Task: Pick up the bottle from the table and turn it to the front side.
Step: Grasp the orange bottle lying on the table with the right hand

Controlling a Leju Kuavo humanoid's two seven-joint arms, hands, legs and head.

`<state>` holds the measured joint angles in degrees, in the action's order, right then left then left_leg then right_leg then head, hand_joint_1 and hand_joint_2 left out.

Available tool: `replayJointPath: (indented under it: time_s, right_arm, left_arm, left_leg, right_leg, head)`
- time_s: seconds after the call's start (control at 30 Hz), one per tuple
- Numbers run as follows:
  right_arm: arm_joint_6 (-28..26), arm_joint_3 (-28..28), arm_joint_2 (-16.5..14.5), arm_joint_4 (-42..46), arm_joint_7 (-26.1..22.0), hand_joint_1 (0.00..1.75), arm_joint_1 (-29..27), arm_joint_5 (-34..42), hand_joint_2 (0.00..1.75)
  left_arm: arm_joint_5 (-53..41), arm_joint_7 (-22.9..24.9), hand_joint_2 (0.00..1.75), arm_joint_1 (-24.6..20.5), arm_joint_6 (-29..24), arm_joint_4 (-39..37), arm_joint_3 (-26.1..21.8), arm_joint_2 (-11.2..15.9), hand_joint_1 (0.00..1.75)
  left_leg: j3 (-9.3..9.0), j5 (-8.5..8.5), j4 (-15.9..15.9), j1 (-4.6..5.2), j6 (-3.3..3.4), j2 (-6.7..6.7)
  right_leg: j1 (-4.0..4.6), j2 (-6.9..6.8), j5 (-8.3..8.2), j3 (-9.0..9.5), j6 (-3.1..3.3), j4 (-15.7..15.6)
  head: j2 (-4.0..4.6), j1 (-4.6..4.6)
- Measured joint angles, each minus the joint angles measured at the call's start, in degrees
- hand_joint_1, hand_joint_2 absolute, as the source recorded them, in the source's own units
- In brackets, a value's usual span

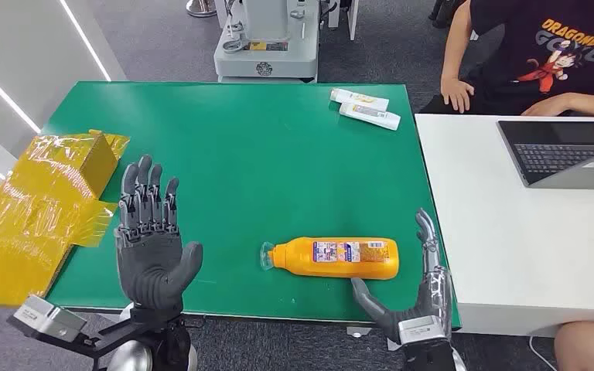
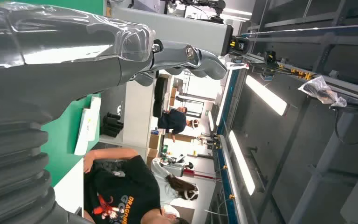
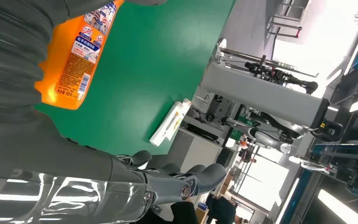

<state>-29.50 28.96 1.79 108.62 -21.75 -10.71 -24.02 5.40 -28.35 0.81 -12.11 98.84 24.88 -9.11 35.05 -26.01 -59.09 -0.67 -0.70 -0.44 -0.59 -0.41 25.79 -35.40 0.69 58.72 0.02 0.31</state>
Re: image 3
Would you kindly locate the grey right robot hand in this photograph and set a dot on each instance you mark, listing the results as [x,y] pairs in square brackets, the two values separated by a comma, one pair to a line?
[58,160]

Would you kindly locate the white tube with grey print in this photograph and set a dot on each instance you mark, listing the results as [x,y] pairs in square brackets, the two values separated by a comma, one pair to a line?
[166,126]

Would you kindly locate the grey cabinet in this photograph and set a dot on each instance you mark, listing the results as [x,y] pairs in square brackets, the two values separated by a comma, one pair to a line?
[194,151]

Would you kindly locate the white tube with yellow print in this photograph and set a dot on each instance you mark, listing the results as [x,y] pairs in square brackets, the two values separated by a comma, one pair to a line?
[187,104]

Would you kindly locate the person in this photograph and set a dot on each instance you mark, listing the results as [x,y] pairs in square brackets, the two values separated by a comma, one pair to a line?
[222,210]

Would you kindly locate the white robot stand machine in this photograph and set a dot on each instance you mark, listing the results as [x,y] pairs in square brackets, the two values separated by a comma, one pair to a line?
[259,89]

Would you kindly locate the metal rack frame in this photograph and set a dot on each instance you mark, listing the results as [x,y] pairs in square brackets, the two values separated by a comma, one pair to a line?
[285,24]

